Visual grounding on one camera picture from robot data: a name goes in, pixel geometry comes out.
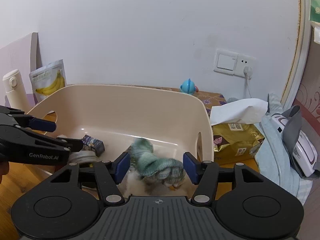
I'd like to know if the white furry plush toy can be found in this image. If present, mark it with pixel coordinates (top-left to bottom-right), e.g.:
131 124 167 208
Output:
118 168 191 198

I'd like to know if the green fabric scrunchie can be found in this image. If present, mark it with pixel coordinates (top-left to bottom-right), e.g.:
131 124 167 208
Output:
128 138 185 187

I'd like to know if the round tin with lid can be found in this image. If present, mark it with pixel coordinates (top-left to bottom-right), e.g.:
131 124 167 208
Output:
68 150 98 165

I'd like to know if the cream thermos bottle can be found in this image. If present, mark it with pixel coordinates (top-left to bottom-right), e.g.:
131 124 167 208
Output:
3 69 30 113

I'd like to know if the banana chips snack pouch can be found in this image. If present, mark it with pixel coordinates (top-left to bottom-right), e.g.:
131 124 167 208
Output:
29 60 67 102

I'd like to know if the gold tissue pack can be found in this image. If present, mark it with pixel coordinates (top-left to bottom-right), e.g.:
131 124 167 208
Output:
210 98 268 165

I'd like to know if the beige plastic storage bin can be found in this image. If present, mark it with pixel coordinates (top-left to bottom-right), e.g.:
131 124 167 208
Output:
30 85 214 161

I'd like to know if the light blue bedding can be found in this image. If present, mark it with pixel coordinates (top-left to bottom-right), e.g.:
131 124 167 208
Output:
254 94 312 204

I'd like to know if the blue figurine toy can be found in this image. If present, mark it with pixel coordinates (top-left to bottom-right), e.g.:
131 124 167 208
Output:
180 79 199 95

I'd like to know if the decorated headboard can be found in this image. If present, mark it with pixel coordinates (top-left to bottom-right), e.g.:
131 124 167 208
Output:
280 0 320 240

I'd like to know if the white device with grey strap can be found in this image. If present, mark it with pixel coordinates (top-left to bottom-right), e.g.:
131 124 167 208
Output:
271 105 319 180

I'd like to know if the white plug and cable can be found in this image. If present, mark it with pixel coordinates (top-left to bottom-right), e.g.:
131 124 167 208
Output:
242 65 254 99

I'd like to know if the white wall switch socket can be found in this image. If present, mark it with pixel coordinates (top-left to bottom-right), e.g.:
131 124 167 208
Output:
214 49 258 78

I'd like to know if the wall tissue box holder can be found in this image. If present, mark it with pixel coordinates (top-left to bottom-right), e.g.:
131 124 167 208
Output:
309 0 320 44

